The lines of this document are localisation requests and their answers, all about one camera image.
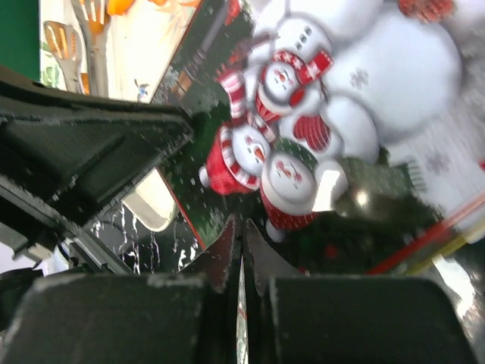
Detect gold tin lid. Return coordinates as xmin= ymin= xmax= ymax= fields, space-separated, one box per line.
xmin=152 ymin=1 xmax=484 ymax=273

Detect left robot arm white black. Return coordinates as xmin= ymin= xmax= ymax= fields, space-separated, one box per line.
xmin=1 ymin=67 xmax=193 ymax=275

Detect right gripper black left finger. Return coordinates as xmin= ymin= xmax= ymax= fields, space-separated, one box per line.
xmin=1 ymin=217 xmax=239 ymax=363

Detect gold cookie tin base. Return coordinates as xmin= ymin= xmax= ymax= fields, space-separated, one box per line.
xmin=404 ymin=224 xmax=484 ymax=333

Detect green lever arch binder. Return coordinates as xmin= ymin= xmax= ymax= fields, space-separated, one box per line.
xmin=0 ymin=0 xmax=40 ymax=81

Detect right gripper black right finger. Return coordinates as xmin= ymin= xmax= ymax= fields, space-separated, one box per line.
xmin=243 ymin=220 xmax=477 ymax=363

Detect floral patterned serving tray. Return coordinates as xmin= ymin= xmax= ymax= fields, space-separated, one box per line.
xmin=39 ymin=0 xmax=204 ymax=232

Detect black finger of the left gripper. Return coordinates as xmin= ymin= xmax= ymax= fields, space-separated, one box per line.
xmin=1 ymin=108 xmax=193 ymax=226

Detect orange fish shaped cookie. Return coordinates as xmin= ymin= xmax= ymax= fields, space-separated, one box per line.
xmin=107 ymin=0 xmax=135 ymax=16

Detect metal serving tongs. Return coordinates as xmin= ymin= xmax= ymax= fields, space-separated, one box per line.
xmin=42 ymin=1 xmax=111 ymax=98

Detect orange shell shaped cookie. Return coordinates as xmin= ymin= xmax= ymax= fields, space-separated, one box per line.
xmin=149 ymin=0 xmax=172 ymax=7

